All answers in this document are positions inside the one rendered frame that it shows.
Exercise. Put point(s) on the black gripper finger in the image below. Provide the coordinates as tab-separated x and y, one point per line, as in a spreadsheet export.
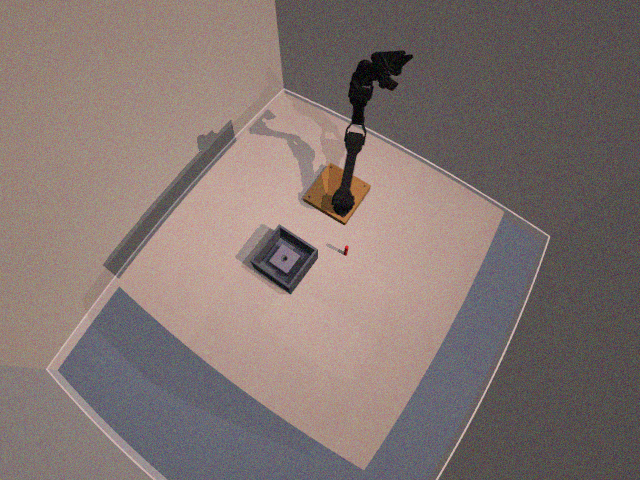
389	57
402	61

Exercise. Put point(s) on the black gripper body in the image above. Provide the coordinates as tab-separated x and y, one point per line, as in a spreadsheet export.
373	69

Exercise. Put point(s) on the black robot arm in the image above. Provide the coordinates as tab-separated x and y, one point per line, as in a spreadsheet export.
343	200

